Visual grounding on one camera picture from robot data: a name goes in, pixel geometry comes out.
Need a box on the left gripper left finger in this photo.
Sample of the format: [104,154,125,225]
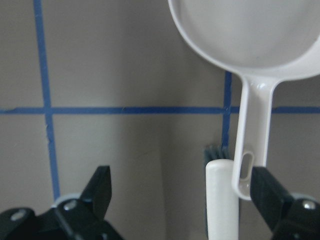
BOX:
[54,165,123,240]

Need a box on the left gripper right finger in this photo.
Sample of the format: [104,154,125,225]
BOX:
[250,166,320,240]

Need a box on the white plastic dustpan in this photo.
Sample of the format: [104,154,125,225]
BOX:
[168,0,320,200]

